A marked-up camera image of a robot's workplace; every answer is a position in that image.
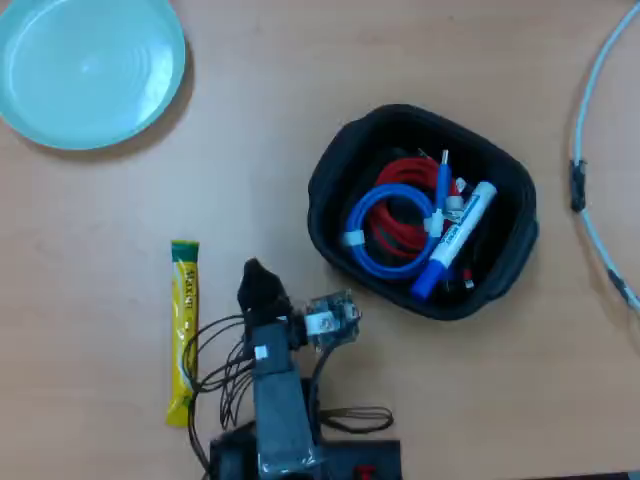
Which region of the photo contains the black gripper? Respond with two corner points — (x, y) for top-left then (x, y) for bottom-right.
(236, 257), (308, 376)

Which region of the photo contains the yellow instant coffee stick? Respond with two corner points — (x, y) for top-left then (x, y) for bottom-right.
(165, 239), (201, 429)

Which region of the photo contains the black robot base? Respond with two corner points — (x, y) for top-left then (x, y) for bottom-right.
(206, 424), (404, 480)

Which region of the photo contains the black plastic bowl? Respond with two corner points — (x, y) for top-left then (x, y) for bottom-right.
(306, 103), (540, 321)

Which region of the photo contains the blue and white marker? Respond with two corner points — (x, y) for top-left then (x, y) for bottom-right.
(410, 180), (498, 301)

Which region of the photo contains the teal round plastic plate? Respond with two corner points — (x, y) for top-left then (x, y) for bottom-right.
(0, 0), (187, 151)

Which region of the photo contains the black tape wrap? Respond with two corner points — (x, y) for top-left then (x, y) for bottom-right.
(606, 267), (635, 305)
(569, 158), (588, 213)

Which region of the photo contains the bare circuit board camera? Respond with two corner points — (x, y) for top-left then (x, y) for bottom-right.
(301, 288), (364, 350)

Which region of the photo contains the thick black camera cable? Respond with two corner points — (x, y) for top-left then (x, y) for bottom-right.
(307, 346), (337, 431)

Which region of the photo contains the blue coiled usb cable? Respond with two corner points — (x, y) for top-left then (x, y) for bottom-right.
(342, 149), (457, 281)

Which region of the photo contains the looped black cable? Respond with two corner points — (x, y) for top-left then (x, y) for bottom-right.
(318, 406), (395, 435)

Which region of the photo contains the red coiled cable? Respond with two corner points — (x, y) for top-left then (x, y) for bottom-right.
(372, 157), (462, 260)

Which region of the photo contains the black cable with red plug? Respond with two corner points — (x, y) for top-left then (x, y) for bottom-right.
(439, 267), (477, 297)

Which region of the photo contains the white cable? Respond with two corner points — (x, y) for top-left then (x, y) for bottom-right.
(571, 0), (640, 315)

